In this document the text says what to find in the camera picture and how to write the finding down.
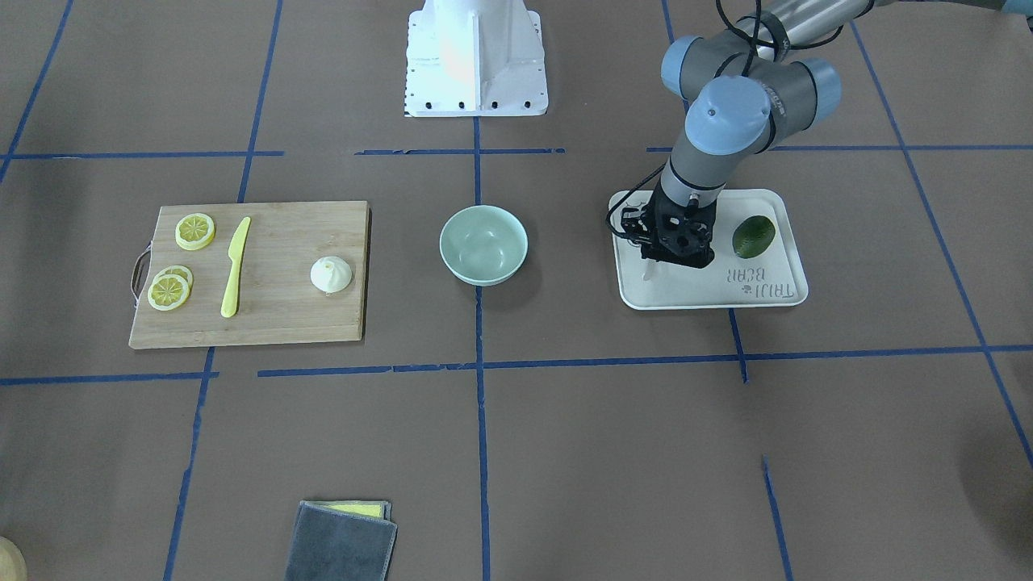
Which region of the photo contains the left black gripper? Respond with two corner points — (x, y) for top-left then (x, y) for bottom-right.
(641, 186), (717, 269)

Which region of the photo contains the wooden cutting board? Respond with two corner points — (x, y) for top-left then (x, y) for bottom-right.
(128, 201), (371, 349)

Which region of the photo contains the single lemon slice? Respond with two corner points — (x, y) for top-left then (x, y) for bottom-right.
(174, 213), (216, 251)

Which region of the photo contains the grey folded cloth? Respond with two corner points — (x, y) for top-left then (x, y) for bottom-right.
(284, 499), (398, 580)

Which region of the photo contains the yellow plastic knife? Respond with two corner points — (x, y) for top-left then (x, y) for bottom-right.
(219, 216), (252, 319)

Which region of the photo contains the green avocado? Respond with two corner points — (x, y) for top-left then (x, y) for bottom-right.
(731, 215), (777, 259)

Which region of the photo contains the wooden mug tree stand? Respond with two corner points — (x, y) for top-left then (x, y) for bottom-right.
(0, 537), (28, 581)

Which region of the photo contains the light green bowl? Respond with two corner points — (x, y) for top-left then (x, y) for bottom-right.
(438, 205), (530, 287)

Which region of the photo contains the lemon slice stacked pair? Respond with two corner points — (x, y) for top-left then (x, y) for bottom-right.
(145, 265), (194, 311)

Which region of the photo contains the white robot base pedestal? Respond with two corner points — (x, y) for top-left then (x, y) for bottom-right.
(404, 1), (550, 118)

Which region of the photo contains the white rectangular tray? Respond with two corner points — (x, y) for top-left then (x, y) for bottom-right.
(612, 189), (810, 311)

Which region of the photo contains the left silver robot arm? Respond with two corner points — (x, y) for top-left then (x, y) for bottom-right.
(621, 1), (877, 269)

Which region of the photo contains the white spoon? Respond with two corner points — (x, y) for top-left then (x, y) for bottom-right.
(641, 259), (659, 282)

